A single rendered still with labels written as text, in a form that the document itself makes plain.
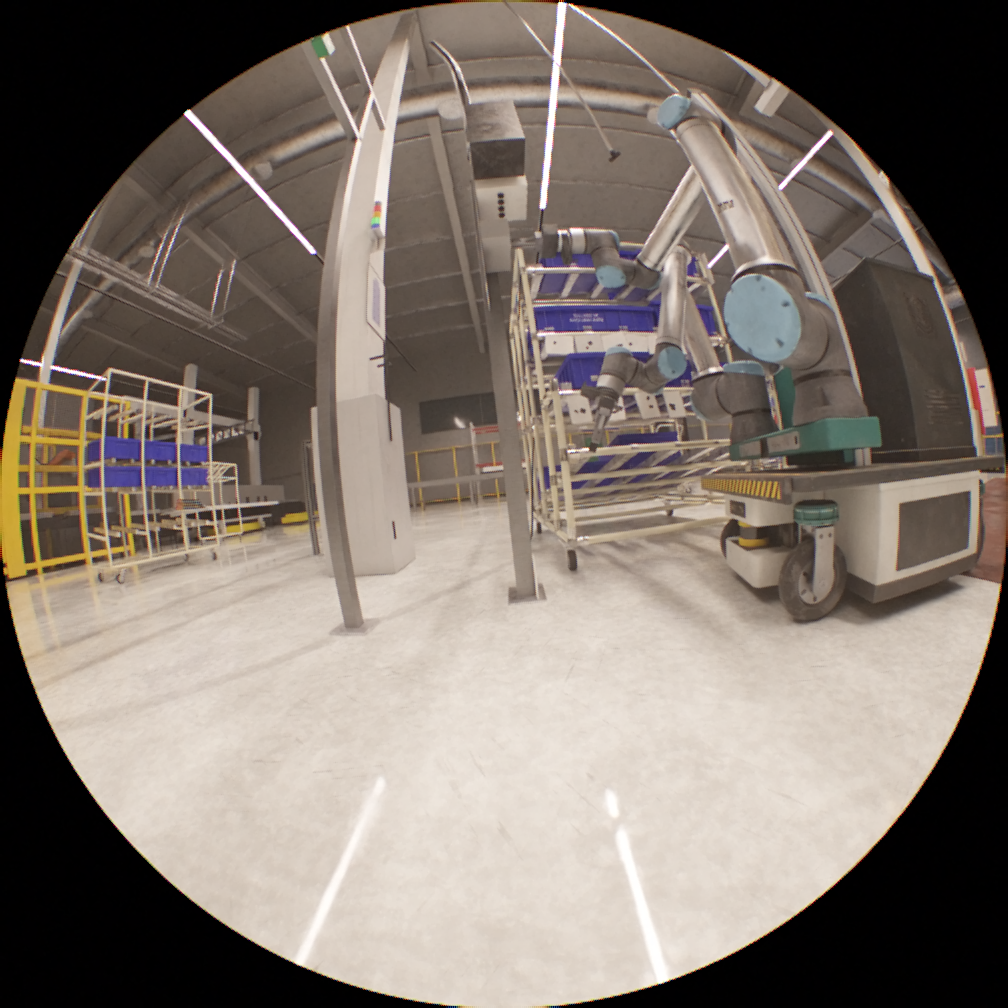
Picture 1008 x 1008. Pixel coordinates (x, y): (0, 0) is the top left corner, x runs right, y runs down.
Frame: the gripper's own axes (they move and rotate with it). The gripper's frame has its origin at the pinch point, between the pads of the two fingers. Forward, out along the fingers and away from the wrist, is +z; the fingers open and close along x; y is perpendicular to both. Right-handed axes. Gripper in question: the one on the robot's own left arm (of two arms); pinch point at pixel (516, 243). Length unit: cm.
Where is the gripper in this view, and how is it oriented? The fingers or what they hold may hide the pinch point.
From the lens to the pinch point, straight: 123.6
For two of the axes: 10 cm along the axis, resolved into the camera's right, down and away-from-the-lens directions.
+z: -9.9, 1.1, 0.3
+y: -1.1, -9.9, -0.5
